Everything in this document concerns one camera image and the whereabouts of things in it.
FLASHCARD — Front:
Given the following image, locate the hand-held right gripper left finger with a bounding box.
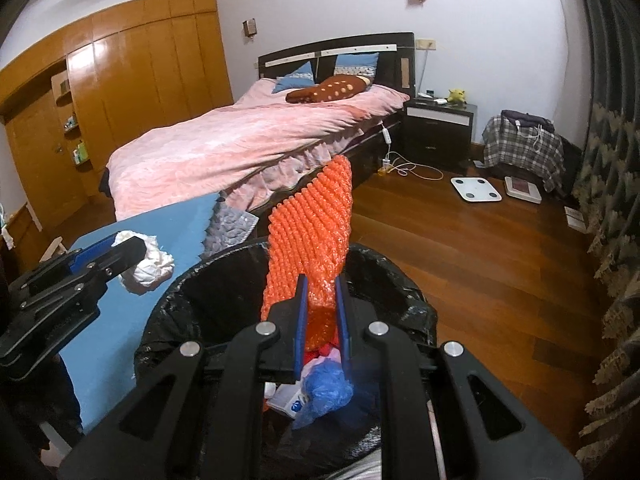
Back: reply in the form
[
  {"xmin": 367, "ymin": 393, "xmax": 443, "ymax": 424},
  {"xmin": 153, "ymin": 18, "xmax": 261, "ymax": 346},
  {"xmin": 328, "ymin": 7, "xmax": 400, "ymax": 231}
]
[{"xmin": 57, "ymin": 274, "xmax": 310, "ymax": 480}]

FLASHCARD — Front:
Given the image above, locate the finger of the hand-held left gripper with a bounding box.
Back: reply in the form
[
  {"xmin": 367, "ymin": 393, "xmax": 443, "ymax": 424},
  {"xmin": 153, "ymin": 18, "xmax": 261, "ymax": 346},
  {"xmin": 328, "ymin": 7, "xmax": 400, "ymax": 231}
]
[
  {"xmin": 10, "ymin": 236, "xmax": 148, "ymax": 321},
  {"xmin": 10, "ymin": 238, "xmax": 123, "ymax": 306}
]

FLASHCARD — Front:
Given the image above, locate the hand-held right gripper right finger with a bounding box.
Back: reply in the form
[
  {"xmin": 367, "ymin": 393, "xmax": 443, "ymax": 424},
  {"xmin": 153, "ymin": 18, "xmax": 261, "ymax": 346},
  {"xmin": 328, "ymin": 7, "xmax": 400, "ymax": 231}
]
[{"xmin": 334, "ymin": 275, "xmax": 586, "ymax": 480}]

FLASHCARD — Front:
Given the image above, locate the white paper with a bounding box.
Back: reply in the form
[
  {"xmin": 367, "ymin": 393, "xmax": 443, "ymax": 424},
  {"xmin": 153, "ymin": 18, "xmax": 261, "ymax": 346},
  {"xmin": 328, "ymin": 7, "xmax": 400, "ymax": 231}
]
[{"xmin": 111, "ymin": 230, "xmax": 176, "ymax": 295}]

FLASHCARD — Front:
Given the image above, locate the bin with black liner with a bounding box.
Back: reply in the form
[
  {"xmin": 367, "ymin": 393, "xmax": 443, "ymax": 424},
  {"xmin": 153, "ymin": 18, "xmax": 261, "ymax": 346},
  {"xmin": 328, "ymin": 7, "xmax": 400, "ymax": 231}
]
[{"xmin": 134, "ymin": 242, "xmax": 441, "ymax": 480}]

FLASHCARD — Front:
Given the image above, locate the blue plastic bag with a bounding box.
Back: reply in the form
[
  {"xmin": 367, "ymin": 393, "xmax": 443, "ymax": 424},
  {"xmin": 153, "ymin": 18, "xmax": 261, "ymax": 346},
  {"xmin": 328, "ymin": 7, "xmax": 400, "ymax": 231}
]
[{"xmin": 292, "ymin": 355, "xmax": 356, "ymax": 431}]

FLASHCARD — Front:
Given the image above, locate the orange bubble wrap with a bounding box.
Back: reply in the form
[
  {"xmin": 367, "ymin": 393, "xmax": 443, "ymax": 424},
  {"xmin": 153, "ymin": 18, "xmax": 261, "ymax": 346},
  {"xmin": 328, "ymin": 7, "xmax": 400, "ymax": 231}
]
[{"xmin": 260, "ymin": 155, "xmax": 355, "ymax": 353}]

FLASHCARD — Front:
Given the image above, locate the white wooden stool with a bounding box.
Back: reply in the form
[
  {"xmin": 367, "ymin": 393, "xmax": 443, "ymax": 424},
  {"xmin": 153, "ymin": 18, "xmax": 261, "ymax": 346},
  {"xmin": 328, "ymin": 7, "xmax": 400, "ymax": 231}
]
[{"xmin": 39, "ymin": 236, "xmax": 68, "ymax": 262}]

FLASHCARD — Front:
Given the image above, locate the blue tablecloth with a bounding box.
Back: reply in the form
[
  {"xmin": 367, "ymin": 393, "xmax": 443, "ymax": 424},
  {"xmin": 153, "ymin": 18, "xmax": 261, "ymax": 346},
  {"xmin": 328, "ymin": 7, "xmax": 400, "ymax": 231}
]
[{"xmin": 57, "ymin": 191, "xmax": 223, "ymax": 433}]

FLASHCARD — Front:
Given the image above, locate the white paper packet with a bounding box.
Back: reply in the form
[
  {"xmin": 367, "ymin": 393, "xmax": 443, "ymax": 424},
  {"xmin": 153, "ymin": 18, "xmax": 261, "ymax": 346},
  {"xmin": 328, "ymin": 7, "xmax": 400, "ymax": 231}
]
[{"xmin": 265, "ymin": 382, "xmax": 311, "ymax": 418}]

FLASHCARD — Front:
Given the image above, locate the wooden sideboard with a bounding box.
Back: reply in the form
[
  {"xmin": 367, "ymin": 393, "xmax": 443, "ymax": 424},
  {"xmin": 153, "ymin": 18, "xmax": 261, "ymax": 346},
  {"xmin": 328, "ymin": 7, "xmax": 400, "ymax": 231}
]
[{"xmin": 0, "ymin": 202, "xmax": 43, "ymax": 261}]

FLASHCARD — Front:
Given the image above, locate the wooden door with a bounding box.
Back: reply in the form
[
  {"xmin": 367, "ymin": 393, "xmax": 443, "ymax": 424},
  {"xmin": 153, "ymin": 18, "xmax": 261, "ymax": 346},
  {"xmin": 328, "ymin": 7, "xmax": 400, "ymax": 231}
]
[{"xmin": 2, "ymin": 95, "xmax": 68, "ymax": 231}]

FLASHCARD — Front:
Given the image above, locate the bed with pink blanket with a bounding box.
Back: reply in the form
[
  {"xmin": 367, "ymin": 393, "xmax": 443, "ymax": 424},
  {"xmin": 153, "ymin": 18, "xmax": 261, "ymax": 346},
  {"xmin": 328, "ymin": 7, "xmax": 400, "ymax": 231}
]
[{"xmin": 106, "ymin": 78, "xmax": 411, "ymax": 221}]

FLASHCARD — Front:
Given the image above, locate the wooden wardrobe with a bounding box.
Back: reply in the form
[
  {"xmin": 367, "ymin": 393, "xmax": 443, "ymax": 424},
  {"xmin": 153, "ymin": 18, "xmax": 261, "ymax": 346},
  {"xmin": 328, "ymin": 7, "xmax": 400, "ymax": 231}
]
[{"xmin": 0, "ymin": 0, "xmax": 235, "ymax": 233}]

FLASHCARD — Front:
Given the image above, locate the white bathroom scale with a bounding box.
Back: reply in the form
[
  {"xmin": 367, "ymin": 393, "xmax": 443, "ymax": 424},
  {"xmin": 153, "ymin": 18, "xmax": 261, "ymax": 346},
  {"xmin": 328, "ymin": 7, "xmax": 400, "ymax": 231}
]
[{"xmin": 450, "ymin": 176, "xmax": 502, "ymax": 204}]

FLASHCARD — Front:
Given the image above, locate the dark nightstand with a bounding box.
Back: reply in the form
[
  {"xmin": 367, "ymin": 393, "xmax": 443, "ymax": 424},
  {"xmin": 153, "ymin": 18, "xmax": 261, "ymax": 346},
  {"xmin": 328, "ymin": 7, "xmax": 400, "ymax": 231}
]
[{"xmin": 402, "ymin": 97, "xmax": 478, "ymax": 171}]

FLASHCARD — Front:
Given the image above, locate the white scale with red panel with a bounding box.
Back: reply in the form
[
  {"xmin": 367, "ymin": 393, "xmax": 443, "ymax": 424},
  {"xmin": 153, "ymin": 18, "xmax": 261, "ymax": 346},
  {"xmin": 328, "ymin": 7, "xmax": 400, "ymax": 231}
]
[{"xmin": 503, "ymin": 176, "xmax": 542, "ymax": 204}]

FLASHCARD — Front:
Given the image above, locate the brown dotted pillow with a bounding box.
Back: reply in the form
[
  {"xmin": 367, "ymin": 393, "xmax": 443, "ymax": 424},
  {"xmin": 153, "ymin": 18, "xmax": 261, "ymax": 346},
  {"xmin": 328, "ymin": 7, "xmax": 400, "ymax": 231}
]
[{"xmin": 286, "ymin": 74, "xmax": 371, "ymax": 105}]

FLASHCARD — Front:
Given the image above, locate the blue patterned pillow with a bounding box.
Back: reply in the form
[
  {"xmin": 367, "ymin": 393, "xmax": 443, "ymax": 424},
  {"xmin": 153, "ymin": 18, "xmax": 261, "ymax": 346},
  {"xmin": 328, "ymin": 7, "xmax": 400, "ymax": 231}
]
[
  {"xmin": 272, "ymin": 61, "xmax": 317, "ymax": 93},
  {"xmin": 334, "ymin": 52, "xmax": 379, "ymax": 81}
]

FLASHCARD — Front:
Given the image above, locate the white booklet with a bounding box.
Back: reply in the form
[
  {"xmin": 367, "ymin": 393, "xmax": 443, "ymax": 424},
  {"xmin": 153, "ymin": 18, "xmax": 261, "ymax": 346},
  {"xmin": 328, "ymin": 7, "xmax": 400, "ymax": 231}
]
[{"xmin": 564, "ymin": 206, "xmax": 588, "ymax": 233}]

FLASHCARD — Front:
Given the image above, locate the dark wooden bed headboard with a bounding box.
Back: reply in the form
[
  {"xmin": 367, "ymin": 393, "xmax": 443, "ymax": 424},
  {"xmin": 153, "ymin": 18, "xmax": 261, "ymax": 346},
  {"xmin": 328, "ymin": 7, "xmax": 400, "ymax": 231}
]
[{"xmin": 257, "ymin": 32, "xmax": 417, "ymax": 98}]

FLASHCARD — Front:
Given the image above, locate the dark folded cloth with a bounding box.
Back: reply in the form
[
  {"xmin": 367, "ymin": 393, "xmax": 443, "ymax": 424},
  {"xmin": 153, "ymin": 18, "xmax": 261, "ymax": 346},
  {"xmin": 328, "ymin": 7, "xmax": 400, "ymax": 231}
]
[{"xmin": 500, "ymin": 109, "xmax": 555, "ymax": 133}]

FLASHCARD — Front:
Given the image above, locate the dark patterned curtain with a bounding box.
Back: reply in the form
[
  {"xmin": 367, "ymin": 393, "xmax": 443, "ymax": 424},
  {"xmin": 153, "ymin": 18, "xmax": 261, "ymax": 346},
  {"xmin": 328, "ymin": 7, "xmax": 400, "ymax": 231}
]
[{"xmin": 570, "ymin": 0, "xmax": 640, "ymax": 480}]

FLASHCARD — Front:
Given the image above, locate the white power strip with cable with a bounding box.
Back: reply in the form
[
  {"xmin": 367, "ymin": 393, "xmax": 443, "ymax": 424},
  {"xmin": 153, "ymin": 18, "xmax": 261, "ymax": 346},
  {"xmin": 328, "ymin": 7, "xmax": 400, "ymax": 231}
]
[{"xmin": 380, "ymin": 120, "xmax": 445, "ymax": 181}]

